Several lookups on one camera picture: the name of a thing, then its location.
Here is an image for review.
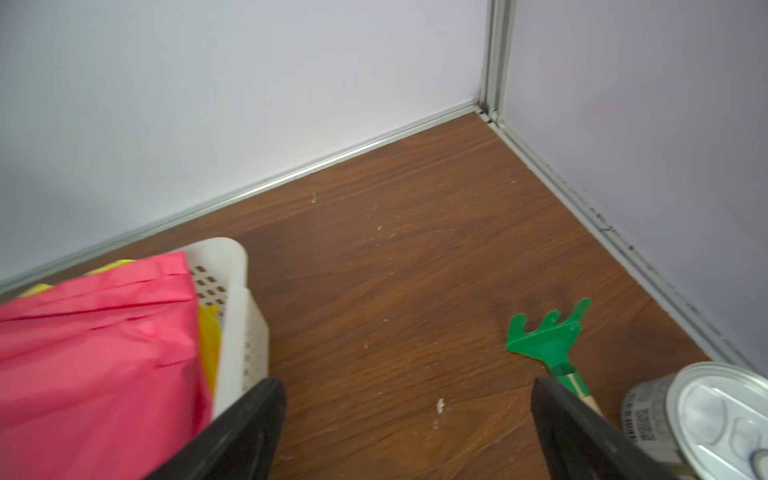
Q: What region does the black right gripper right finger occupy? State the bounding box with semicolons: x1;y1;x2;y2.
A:
531;378;675;480

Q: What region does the plain yellow raincoat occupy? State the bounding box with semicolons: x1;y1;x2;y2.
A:
17;259;222;395

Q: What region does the green toy rake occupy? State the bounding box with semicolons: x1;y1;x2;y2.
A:
505;298;603;416

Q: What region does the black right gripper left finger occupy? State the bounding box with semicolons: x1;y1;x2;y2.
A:
147;378;287;479

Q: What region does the pink raincoat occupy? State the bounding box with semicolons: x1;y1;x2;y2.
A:
1;252;212;479

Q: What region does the white perforated plastic basket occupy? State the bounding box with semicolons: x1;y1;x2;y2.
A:
179;237;270;418

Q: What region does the round metal tin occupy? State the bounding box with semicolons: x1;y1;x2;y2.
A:
621;362;767;479

